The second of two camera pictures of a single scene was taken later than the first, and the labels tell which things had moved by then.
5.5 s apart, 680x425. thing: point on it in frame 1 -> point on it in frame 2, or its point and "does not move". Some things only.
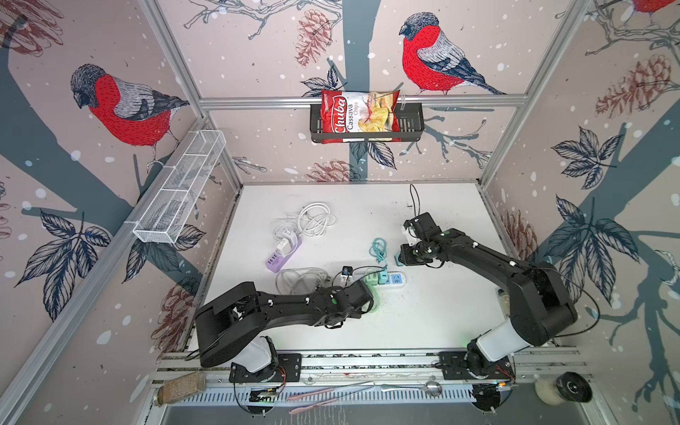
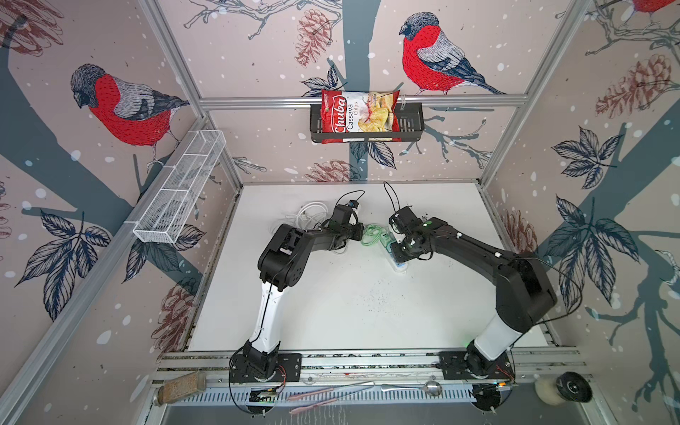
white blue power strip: (395, 278) -> (387, 239)
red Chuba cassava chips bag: (348, 112) does not move
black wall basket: (411, 127) does not move
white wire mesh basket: (178, 186) does not move
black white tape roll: (567, 386) does not move
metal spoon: (433, 389) does not move
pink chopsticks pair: (311, 393) does not move
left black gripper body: (353, 313) -> (351, 232)
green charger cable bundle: (371, 280) -> (374, 233)
